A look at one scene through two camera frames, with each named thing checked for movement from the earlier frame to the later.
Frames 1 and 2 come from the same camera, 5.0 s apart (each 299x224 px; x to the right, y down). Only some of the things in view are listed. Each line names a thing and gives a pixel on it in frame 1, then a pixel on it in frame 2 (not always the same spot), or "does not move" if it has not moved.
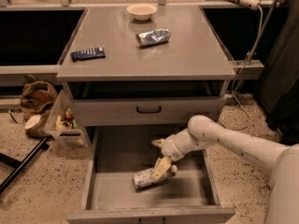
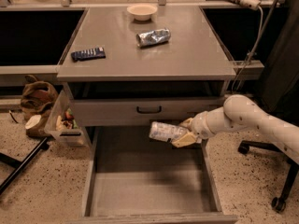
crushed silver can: x=152 y=36 does not move
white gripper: x=168 y=147 → x=197 y=127
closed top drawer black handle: x=147 y=111 does not move
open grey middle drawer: x=110 y=196 does not move
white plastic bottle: x=143 y=177 → x=165 y=132
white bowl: x=141 y=11 does not move
